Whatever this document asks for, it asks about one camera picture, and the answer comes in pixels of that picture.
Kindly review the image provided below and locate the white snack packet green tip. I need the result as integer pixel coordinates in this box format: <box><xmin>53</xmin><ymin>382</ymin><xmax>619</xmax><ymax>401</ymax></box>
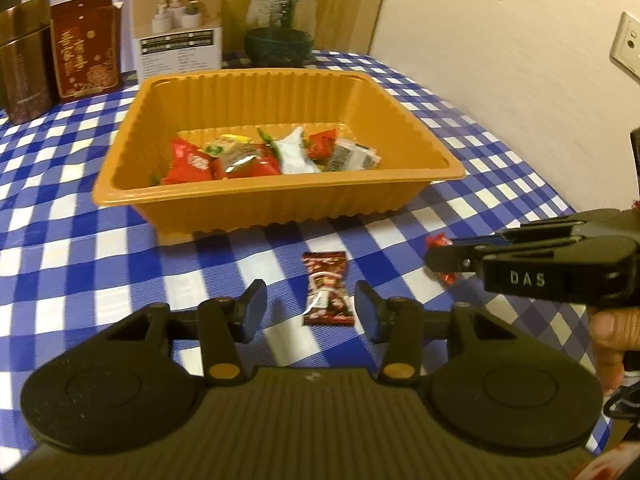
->
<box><xmin>257</xmin><ymin>126</ymin><xmax>322</xmax><ymax>176</ymax></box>

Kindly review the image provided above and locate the red twist candy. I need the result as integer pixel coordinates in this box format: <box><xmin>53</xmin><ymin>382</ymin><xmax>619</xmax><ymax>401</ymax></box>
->
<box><xmin>424</xmin><ymin>233</ymin><xmax>457</xmax><ymax>287</ymax></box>

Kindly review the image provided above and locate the white cardboard box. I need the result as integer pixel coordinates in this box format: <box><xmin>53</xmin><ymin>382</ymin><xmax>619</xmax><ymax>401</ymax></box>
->
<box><xmin>131</xmin><ymin>0</ymin><xmax>227</xmax><ymax>79</ymax></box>

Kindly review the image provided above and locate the orange plastic tray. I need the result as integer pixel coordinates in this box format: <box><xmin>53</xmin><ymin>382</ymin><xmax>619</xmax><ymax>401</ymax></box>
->
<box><xmin>92</xmin><ymin>71</ymin><xmax>467</xmax><ymax>247</ymax></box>

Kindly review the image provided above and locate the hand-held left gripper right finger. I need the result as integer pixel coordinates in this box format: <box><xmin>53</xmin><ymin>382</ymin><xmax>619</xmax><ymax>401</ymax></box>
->
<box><xmin>354</xmin><ymin>280</ymin><xmax>516</xmax><ymax>389</ymax></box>

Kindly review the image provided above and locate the blue white checkered tablecloth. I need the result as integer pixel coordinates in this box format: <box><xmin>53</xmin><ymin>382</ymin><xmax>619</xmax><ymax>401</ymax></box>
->
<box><xmin>0</xmin><ymin>50</ymin><xmax>618</xmax><ymax>456</ymax></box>

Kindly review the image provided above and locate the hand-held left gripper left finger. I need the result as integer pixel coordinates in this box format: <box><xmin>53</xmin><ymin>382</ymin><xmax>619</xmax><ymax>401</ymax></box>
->
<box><xmin>105</xmin><ymin>279</ymin><xmax>269</xmax><ymax>387</ymax></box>

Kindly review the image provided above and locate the brown metal tin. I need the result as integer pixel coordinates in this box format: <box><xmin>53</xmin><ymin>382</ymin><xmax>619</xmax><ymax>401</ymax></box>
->
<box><xmin>0</xmin><ymin>0</ymin><xmax>56</xmax><ymax>126</ymax></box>

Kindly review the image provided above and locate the person's right hand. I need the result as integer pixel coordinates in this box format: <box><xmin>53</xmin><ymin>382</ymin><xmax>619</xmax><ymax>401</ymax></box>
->
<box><xmin>587</xmin><ymin>307</ymin><xmax>640</xmax><ymax>392</ymax></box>

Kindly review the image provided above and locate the red gold printed box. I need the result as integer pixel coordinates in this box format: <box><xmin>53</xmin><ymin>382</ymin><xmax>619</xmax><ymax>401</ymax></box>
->
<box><xmin>50</xmin><ymin>0</ymin><xmax>124</xmax><ymax>100</ymax></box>

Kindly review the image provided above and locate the grey striped snack packet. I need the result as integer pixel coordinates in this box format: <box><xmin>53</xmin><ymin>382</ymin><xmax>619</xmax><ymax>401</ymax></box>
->
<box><xmin>324</xmin><ymin>141</ymin><xmax>382</xmax><ymax>174</ymax></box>

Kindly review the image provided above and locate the red snack packet grey window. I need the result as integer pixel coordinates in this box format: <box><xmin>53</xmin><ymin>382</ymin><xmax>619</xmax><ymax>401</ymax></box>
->
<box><xmin>212</xmin><ymin>143</ymin><xmax>282</xmax><ymax>180</ymax></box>

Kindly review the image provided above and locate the glass jar with green base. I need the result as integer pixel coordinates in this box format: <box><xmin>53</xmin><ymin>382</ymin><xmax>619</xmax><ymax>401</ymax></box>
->
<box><xmin>243</xmin><ymin>0</ymin><xmax>319</xmax><ymax>67</ymax></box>

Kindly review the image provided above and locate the beige wall socket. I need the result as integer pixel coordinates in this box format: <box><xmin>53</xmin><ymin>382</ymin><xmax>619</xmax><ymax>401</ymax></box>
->
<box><xmin>608</xmin><ymin>10</ymin><xmax>640</xmax><ymax>82</ymax></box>

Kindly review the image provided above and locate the dark red snack packet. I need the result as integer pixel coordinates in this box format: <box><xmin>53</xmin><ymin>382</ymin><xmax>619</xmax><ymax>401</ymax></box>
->
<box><xmin>302</xmin><ymin>251</ymin><xmax>356</xmax><ymax>327</ymax></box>

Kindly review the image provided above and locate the large red snack packet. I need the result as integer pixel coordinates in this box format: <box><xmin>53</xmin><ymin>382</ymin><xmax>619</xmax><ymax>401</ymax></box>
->
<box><xmin>161</xmin><ymin>136</ymin><xmax>216</xmax><ymax>187</ymax></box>

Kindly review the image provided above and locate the red white bag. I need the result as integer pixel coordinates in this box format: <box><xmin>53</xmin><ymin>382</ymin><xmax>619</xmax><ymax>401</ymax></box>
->
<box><xmin>575</xmin><ymin>452</ymin><xmax>632</xmax><ymax>480</ymax></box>

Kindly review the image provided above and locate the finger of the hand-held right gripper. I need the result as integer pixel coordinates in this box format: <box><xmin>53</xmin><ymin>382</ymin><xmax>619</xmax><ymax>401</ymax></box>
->
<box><xmin>424</xmin><ymin>240</ymin><xmax>487</xmax><ymax>274</ymax></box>
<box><xmin>492</xmin><ymin>221</ymin><xmax>577</xmax><ymax>250</ymax></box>

